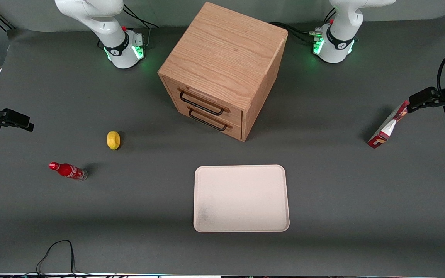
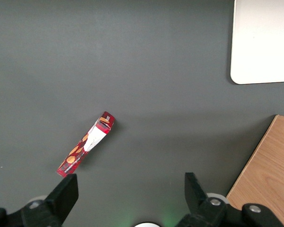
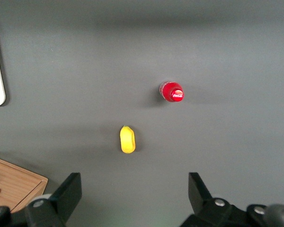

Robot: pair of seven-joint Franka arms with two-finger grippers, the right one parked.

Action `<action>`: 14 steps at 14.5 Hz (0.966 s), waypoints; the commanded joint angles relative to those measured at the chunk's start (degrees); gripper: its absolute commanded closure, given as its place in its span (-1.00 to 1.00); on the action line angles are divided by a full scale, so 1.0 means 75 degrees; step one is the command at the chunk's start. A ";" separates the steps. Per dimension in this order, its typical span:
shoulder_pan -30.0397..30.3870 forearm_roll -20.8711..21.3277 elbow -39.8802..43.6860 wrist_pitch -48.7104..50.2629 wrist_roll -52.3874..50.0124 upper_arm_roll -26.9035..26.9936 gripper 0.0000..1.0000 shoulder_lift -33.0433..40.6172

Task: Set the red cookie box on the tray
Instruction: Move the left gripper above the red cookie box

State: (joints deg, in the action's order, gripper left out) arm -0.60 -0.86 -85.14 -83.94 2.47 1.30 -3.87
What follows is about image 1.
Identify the red cookie box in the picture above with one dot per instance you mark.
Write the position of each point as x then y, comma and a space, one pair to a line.
386, 129

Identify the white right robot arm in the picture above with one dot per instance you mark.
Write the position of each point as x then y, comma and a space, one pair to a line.
106, 23

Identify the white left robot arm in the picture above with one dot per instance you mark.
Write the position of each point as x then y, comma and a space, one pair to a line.
338, 34

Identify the cream plastic tray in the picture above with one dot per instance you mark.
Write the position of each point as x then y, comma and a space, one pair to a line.
241, 199

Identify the red cola bottle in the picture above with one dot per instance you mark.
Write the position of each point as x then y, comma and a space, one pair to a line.
68, 170

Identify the yellow lemon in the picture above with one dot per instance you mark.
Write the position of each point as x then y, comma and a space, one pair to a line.
113, 140

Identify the dark grey table mat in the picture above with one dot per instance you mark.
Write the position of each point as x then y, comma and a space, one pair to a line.
361, 216

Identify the wooden drawer cabinet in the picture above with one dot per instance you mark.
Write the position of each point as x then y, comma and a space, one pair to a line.
226, 54

